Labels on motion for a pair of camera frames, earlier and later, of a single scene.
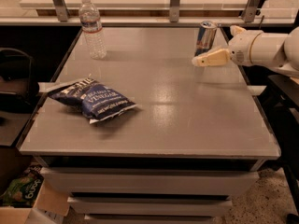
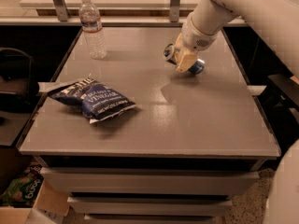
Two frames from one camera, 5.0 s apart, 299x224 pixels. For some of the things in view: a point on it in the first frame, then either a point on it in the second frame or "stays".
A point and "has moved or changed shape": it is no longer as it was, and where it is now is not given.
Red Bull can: (206, 36) has moved or changed shape
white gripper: (241, 48) → (196, 38)
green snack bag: (23, 190) stays
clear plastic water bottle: (91, 21) stays
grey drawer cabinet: (195, 139) stays
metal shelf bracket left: (60, 3) stays
